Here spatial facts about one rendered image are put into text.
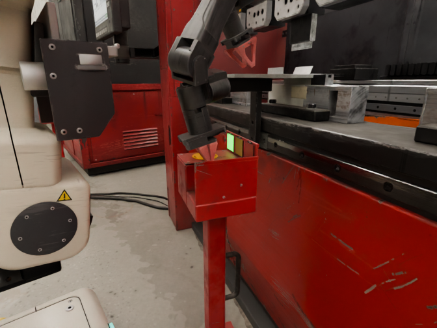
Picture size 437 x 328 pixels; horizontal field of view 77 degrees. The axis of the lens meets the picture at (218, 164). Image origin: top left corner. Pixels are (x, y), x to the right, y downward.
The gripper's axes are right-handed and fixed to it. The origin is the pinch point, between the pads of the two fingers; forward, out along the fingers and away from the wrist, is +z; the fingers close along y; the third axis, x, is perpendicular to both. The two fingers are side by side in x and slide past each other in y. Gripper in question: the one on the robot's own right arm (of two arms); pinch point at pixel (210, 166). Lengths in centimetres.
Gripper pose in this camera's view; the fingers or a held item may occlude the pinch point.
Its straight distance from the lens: 66.5
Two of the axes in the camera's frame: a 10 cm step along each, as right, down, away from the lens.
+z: 2.4, 9.1, 3.5
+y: 9.1, -3.4, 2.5
